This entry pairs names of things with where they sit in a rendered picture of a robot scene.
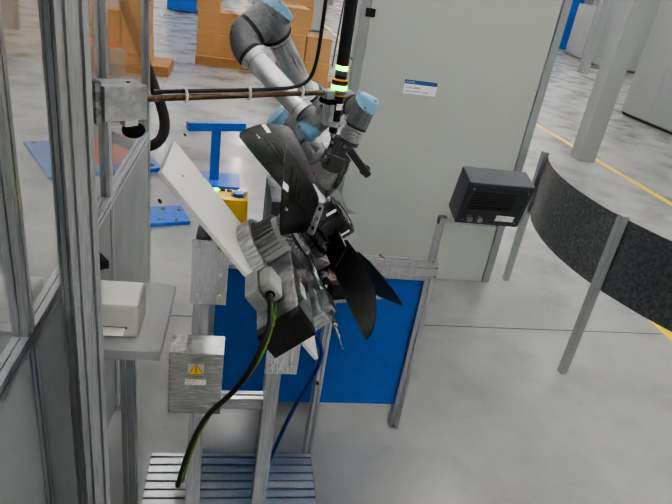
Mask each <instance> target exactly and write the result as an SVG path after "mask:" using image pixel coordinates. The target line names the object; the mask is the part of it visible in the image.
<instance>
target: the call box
mask: <svg viewBox="0 0 672 504"><path fill-rule="evenodd" d="M234 191H236V190H232V192H227V189H225V192H224V191H220V189H219V191H216V193H217V194H218V195H219V196H220V198H221V199H222V200H223V201H224V202H225V204H226V205H227V206H228V207H229V209H230V210H231V211H232V212H233V214H234V215H235V216H236V217H237V219H238V220H239V221H240V222H241V223H243V222H245V221H246V220H247V210H248V191H243V192H244V196H243V197H236V196H234V195H233V192H234Z"/></svg>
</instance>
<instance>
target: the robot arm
mask: <svg viewBox="0 0 672 504"><path fill-rule="evenodd" d="M292 20H293V16H292V14H291V12H290V10H289V9H288V8H287V6H286V5H285V4H284V3H283V2H282V1H281V0H259V1H258V2H256V3H255V4H254V5H253V6H251V7H250V8H249V9H248V10H246V11H245V12H244V13H243V14H242V15H240V16H238V17H237V18H236V19H235V20H234V22H233V23H232V26H231V28H230V33H229V40H230V47H231V50H232V53H233V55H234V57H235V59H236V60H237V62H238V63H239V64H240V65H241V66H242V67H243V68H244V69H249V70H250V71H251V72H252V73H253V75H254V76H255V77H256V78H257V79H258V80H259V81H260V82H261V83H262V84H263V85H264V86H265V87H283V86H292V85H296V84H300V83H302V82H304V81H305V80H306V79H307V78H308V77H309V74H308V72H307V70H306V68H305V66H304V64H303V62H302V60H301V57H300V55H299V53H298V51H297V49H296V47H295V45H294V43H293V41H292V39H291V36H290V35H291V33H292V29H291V26H290V24H289V23H291V22H292ZM262 45H264V46H265V47H269V48H270V50H271V52H272V54H273V56H274V58H275V60H276V62H277V64H278V66H279V68H280V69H281V70H280V69H279V68H278V67H277V66H276V65H275V64H274V63H273V62H272V60H271V59H270V58H269V57H268V56H267V55H266V54H265V53H264V48H263V46H262ZM304 89H305V90H321V89H325V88H324V87H323V86H322V85H321V84H319V83H316V82H314V81H311V80H310V81H309V82H308V83H307V84H306V85H304ZM275 98H276V99H277V100H278V101H279V102H280V103H281V104H282V105H281V106H280V107H278V108H277V109H276V110H275V111H274V112H273V113H272V114H271V116H270V117H269V119H268V121H267V123H272V124H281V125H285V126H288V127H289V128H290V129H292V131H293V132H294V134H295V136H296V137H297V139H298V141H299V143H300V145H301V147H302V149H303V151H304V153H305V155H306V157H307V159H308V162H309V164H310V165H312V164H313V163H314V162H316V161H317V160H318V159H319V158H320V157H321V155H322V154H323V155H322V157H321V160H320V162H321V165H322V168H323V169H326V170H327V171H329V172H328V174H327V175H324V176H320V177H319V178H318V180H319V182H320V185H321V186H322V187H323V188H325V189H326V190H327V191H326V194H325V197H326V198H327V197H329V196H330V195H332V193H333V192H334V191H335V190H336V189H337V187H338V186H339V184H340V183H341V181H342V179H343V177H344V175H345V174H346V172H347V170H348V167H349V163H350V162H351V159H352V161H353V162H354V163H355V165H356V166H357V167H358V169H359V172H360V174H361V175H363V176H364V177H365V178H368V177H369V176H370V175H371V172H370V167H369V166H368V165H366V164H365V163H364V161H363V160H362V159H361V157H360V156H359V155H358V153H357V152H356V150H355V149H354V148H357V147H358V145H359V143H360V142H361V140H362V138H363V136H364V134H365V132H366V130H367V128H368V126H369V124H370V122H371V120H372V118H373V116H374V115H375V113H376V109H377V107H378V105H379V101H378V99H377V98H375V97H373V96H371V95H370V94H368V93H365V92H362V91H360V92H359V93H358V95H357V94H355V93H354V92H352V91H351V90H350V89H349V88H347V92H346V96H345V97H344V102H343V109H342V113H341V117H342V116H343V115H346V116H347V118H346V120H345V121H346V122H347V124H346V127H344V128H342V129H341V131H340V135H338V134H335V136H334V138H333V144H332V149H331V154H329V148H330V143H329V145H328V147H327V148H326V149H325V151H324V148H323V146H322V145H321V144H320V143H319V142H317V141H316V140H315V139H316V138H317V137H319V136H320V135H321V134H322V133H323V132H324V131H325V130H326V129H328V128H329V126H326V125H324V124H322V120H321V117H322V110H323V103H321V102H319V98H320V95H317V96H304V97H303V98H299V97H298V96H291V97H275ZM344 145H345V146H344ZM323 152H324V153H323ZM346 152H347V153H346ZM348 155H349V156H348ZM322 158H323V159H322ZM350 158H351V159H350Z"/></svg>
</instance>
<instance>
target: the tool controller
mask: <svg viewBox="0 0 672 504"><path fill-rule="evenodd" d="M534 191H535V187H534V185H533V183H532V181H531V180H530V178H529V176H528V174H527V173H526V172H519V171H509V170H499V169H490V168H480V167H470V166H463V168H462V170H461V173H460V176H459V178H458V181H457V184H456V186H455V189H454V192H453V194H452V197H451V200H450V202H449V208H450V211H451V213H452V216H453V218H454V221H455V222H460V223H472V224H484V225H496V226H508V227H517V226H518V224H519V222H520V220H521V218H522V216H523V214H524V211H525V209H526V207H527V205H528V203H529V201H530V199H531V197H532V195H533V193H534Z"/></svg>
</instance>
